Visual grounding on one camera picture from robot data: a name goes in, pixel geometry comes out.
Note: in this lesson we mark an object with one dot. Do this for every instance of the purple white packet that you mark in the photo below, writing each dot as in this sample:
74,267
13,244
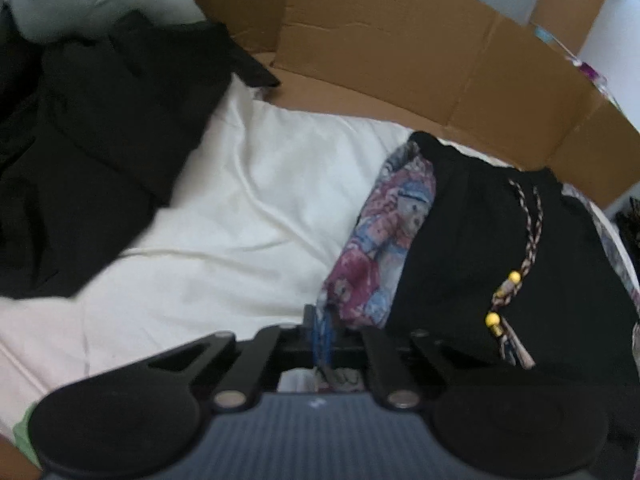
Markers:
592,71

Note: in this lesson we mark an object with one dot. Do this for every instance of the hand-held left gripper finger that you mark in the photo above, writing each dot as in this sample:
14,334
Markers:
318,345
329,342

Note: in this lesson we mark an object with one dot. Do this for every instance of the tall cardboard box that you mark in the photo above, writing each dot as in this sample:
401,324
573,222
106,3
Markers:
575,0

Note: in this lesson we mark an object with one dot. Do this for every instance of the brown cardboard sheet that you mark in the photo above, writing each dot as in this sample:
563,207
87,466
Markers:
400,50

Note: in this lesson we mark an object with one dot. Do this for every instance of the floral patterned garment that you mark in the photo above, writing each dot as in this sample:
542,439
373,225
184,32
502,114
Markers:
380,240

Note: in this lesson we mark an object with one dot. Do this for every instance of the leopard print garment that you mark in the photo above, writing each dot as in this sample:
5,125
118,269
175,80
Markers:
631,220

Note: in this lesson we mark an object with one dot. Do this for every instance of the cream bear printed blanket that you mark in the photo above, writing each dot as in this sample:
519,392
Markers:
225,210

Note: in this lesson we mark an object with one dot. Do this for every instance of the black clothes pile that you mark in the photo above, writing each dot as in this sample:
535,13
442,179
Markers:
100,135

